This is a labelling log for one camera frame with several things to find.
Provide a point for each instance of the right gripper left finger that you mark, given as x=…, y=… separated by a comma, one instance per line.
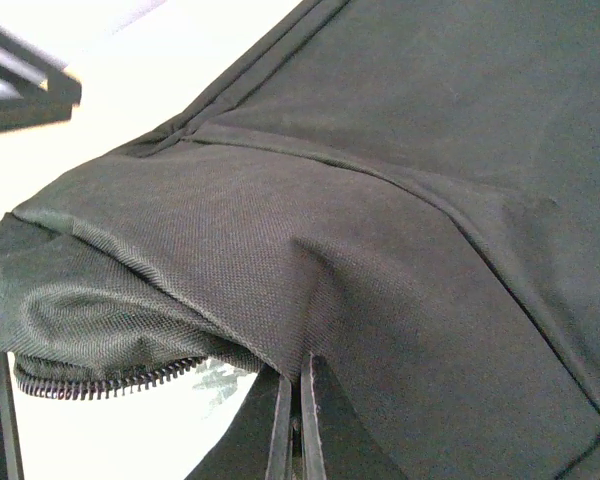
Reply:
x=258, y=442

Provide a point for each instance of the grey book with G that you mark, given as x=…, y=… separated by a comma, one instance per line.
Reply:
x=217, y=381

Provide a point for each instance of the black student bag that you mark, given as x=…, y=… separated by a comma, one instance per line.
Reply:
x=409, y=189

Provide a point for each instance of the black aluminium frame rail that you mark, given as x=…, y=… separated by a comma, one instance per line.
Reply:
x=33, y=90

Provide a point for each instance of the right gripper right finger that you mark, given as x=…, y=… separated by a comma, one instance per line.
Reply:
x=335, y=443

